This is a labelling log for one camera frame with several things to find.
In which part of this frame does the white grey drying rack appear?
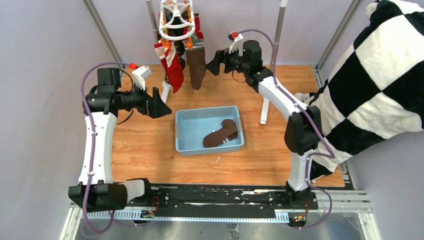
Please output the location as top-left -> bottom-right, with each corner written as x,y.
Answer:
145,0 -> 288,125

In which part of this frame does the aluminium frame rail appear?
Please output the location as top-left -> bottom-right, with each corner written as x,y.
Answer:
61,183 -> 381,240

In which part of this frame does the black white checkered blanket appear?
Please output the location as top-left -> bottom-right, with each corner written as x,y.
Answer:
295,0 -> 424,182

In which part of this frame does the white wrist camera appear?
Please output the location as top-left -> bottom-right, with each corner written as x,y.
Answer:
131,65 -> 153,91
228,31 -> 244,54

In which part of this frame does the light blue plastic basket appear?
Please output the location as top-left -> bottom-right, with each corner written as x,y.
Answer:
175,105 -> 245,156

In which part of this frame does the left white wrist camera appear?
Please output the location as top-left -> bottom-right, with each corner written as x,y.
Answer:
131,65 -> 153,91

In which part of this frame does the red snowflake christmas sock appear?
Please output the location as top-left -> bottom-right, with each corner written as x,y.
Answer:
154,42 -> 184,93

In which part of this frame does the purple cable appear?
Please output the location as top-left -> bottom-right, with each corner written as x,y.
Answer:
228,28 -> 336,231
81,61 -> 152,235

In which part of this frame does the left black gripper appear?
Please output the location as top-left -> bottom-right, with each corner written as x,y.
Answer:
115,80 -> 172,118

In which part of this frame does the brown sock striped cuff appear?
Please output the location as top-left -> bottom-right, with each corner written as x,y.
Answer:
202,119 -> 239,148

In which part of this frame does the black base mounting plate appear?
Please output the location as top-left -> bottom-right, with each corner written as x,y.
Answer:
126,183 -> 319,220

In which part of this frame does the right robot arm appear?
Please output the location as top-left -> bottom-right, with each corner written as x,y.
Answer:
206,40 -> 321,209

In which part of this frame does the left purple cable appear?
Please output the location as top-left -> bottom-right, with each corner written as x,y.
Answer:
81,61 -> 152,235

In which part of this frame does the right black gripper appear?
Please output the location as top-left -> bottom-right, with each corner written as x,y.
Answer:
205,43 -> 250,77

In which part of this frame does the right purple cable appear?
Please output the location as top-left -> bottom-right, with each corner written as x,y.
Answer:
228,28 -> 336,231

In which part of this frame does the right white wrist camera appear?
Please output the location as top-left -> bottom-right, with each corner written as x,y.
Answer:
228,31 -> 244,54

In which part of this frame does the white round sock hanger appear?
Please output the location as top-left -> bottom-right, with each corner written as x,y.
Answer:
158,0 -> 196,41

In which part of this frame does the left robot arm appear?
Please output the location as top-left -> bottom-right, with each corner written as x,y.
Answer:
68,65 -> 172,213

